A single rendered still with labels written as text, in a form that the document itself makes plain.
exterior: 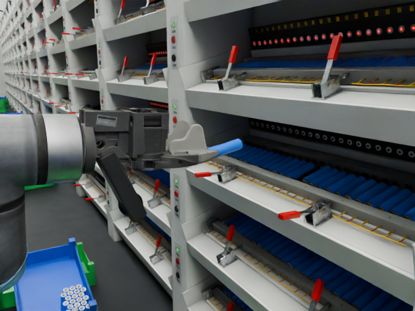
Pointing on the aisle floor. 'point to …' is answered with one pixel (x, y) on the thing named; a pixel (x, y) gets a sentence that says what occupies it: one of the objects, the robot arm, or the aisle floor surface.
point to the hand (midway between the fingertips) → (207, 155)
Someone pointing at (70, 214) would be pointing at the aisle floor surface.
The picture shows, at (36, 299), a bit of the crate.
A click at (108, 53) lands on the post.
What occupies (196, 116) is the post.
